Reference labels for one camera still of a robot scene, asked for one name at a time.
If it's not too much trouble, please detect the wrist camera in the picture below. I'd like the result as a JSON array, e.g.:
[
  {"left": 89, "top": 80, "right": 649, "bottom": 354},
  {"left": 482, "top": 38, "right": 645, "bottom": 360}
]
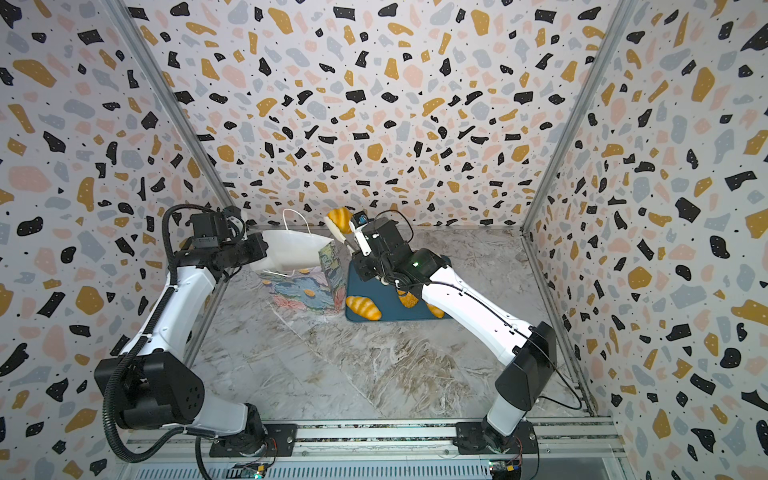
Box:
[
  {"left": 350, "top": 211, "right": 370, "bottom": 230},
  {"left": 190, "top": 207, "right": 245, "bottom": 248}
]

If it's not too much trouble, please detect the floral paper gift bag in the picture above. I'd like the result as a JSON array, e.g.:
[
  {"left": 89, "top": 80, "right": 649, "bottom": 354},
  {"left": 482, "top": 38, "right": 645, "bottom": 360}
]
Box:
[{"left": 249, "top": 209, "right": 347, "bottom": 313}]

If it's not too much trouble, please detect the striped croissant roll left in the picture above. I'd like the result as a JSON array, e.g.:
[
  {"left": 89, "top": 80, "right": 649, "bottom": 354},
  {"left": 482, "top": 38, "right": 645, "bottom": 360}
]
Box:
[{"left": 346, "top": 296, "right": 382, "bottom": 321}]

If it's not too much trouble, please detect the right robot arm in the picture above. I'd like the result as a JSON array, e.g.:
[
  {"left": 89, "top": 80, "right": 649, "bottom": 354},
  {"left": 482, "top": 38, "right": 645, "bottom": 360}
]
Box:
[{"left": 348, "top": 212, "right": 557, "bottom": 453}]

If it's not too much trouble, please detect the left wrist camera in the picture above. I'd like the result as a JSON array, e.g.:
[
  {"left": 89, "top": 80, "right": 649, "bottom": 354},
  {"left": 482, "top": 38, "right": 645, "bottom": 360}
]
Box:
[{"left": 190, "top": 207, "right": 245, "bottom": 248}]

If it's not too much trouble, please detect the large seeded oval loaf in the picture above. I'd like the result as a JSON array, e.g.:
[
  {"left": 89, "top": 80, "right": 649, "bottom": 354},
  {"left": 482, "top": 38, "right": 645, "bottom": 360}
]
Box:
[{"left": 397, "top": 290, "right": 419, "bottom": 309}]

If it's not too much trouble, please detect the striped croissant roll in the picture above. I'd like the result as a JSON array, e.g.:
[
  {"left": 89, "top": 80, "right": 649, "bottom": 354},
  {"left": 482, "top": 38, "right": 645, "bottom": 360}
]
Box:
[
  {"left": 346, "top": 296, "right": 382, "bottom": 321},
  {"left": 427, "top": 304, "right": 445, "bottom": 319}
]

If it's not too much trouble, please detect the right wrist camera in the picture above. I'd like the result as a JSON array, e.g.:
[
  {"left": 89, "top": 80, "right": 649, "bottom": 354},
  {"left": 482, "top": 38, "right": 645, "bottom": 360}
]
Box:
[{"left": 350, "top": 211, "right": 370, "bottom": 230}]

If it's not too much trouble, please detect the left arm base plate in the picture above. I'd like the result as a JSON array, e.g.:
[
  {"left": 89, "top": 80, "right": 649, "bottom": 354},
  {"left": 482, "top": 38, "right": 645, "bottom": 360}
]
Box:
[{"left": 209, "top": 423, "right": 298, "bottom": 461}]

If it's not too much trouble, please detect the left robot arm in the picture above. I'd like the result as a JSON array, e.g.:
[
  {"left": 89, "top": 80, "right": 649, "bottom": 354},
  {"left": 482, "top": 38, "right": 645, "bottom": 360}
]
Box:
[{"left": 94, "top": 233, "right": 268, "bottom": 463}]

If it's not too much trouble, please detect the striped round bun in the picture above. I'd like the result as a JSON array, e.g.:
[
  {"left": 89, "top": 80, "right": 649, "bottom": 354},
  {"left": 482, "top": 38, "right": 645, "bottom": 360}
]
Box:
[{"left": 327, "top": 207, "right": 352, "bottom": 235}]

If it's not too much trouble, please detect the teal plastic tray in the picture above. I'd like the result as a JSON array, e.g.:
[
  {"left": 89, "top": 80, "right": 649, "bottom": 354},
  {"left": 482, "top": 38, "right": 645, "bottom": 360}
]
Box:
[{"left": 346, "top": 263, "right": 451, "bottom": 322}]

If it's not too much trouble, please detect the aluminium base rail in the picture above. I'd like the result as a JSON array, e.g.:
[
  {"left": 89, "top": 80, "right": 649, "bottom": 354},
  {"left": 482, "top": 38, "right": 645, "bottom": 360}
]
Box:
[{"left": 113, "top": 416, "right": 631, "bottom": 480}]

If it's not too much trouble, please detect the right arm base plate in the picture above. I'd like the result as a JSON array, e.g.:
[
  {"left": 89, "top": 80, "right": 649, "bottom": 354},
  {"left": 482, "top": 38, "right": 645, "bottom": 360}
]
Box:
[{"left": 453, "top": 420, "right": 538, "bottom": 455}]

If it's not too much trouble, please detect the striped croissant roll right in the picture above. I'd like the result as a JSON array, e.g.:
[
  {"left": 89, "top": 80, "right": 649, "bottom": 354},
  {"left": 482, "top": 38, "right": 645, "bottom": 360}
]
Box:
[{"left": 427, "top": 304, "right": 445, "bottom": 319}]

